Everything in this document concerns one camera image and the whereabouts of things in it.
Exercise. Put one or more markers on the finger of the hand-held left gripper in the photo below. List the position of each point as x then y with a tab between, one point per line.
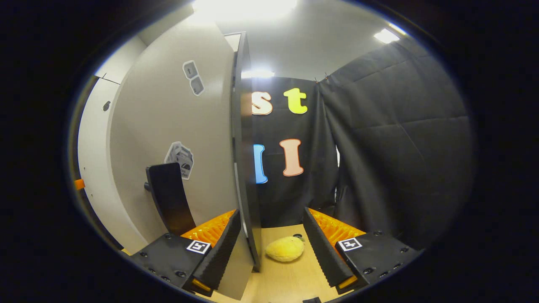
79	184

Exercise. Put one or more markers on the yellow plush toy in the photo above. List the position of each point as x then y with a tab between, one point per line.
285	249

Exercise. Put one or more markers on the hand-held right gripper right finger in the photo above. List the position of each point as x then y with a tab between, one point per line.
322	252

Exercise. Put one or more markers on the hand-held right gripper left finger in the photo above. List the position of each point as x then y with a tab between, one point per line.
219	252

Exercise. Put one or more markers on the black backdrop cloth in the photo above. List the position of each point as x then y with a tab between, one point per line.
400	147

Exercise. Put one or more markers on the white shoe cabinet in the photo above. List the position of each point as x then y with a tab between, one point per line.
244	147

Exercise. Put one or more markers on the ceiling light panel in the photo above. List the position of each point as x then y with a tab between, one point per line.
244	8
257	74
387	34

